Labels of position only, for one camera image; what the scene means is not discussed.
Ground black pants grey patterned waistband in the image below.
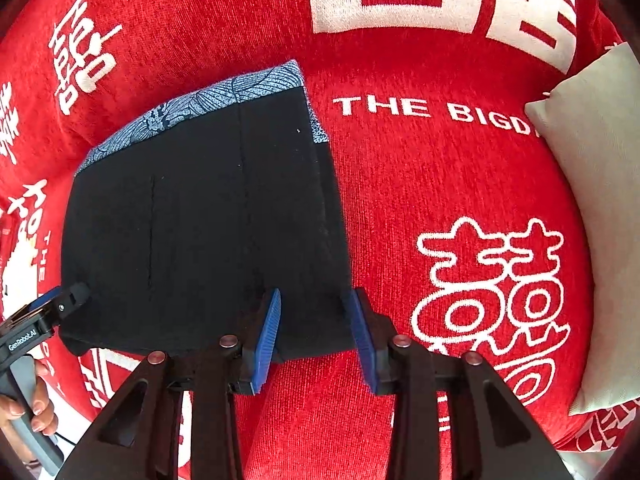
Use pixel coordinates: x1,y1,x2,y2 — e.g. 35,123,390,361
60,61,354,361

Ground red bedspread white characters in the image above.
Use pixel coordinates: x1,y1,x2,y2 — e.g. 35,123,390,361
1,0,639,479

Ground left hand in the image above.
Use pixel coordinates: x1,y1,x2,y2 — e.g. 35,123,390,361
0,358,59,443

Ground beige pillow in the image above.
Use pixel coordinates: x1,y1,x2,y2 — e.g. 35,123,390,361
525,44,639,414

